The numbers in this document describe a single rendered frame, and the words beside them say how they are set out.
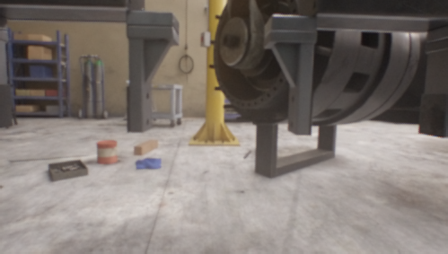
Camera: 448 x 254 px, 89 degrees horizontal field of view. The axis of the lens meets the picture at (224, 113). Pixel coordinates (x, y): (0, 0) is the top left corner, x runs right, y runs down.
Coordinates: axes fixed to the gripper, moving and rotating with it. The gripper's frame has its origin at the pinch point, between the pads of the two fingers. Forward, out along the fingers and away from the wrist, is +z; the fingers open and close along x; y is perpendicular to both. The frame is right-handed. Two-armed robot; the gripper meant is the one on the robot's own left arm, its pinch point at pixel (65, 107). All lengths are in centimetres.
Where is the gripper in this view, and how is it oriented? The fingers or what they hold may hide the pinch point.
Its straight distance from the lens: 25.3
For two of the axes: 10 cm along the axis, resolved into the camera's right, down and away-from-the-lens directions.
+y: -0.2, -0.9, 10.0
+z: -0.2, 10.0, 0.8
